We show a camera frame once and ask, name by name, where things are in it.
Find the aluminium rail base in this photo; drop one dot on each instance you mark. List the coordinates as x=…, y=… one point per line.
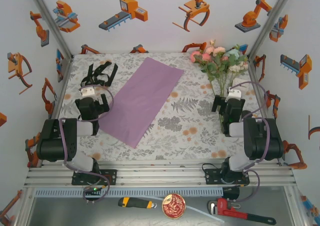
x=162, y=172

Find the aluminium side rail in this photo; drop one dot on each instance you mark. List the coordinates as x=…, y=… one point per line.
x=63, y=86
x=253, y=71

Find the purple wrapping paper sheet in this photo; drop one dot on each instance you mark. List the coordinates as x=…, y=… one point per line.
x=140, y=101

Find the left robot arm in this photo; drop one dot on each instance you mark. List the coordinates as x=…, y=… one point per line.
x=56, y=141

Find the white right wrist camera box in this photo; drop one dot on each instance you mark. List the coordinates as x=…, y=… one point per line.
x=234, y=93

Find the clear plastic tube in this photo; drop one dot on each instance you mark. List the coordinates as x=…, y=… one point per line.
x=200, y=211

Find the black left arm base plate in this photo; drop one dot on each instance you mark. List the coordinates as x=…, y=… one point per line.
x=110, y=177

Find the small black controller board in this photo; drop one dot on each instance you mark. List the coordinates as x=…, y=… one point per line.
x=93, y=191

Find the black oval object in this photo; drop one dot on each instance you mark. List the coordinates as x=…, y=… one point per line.
x=247, y=113

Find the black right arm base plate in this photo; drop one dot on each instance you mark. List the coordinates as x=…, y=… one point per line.
x=212, y=177

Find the aluminium corner post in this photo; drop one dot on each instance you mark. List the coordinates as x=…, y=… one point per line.
x=269, y=23
x=50, y=23

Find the red pipe wrench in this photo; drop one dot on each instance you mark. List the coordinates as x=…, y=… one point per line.
x=225, y=208

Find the black yellow utility knife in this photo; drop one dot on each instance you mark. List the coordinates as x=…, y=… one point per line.
x=132, y=202

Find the round red gold tin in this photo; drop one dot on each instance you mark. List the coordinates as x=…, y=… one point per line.
x=173, y=206

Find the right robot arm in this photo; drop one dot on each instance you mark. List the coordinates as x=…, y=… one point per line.
x=262, y=141

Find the fake flower bouquet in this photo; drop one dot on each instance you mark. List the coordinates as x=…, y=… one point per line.
x=217, y=68

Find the floral patterned tablecloth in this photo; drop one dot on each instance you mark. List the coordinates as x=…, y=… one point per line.
x=190, y=116

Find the black printed ribbon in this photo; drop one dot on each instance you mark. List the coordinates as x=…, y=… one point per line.
x=95, y=79

